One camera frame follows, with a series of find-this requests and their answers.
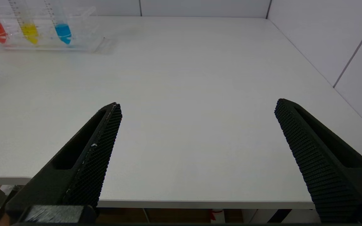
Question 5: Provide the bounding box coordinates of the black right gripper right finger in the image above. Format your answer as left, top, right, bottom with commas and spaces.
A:
274, 98, 362, 223

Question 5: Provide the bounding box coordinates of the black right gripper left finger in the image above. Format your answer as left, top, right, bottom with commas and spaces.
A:
5, 102, 123, 217

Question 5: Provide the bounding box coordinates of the blue pigment test tube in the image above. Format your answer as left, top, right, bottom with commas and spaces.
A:
44, 0, 72, 45

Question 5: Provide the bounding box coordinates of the yellow pigment test tube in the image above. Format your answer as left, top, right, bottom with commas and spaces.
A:
8, 0, 39, 45

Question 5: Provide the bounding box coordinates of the clear acrylic test tube rack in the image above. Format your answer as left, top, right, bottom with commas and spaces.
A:
0, 6, 105, 52

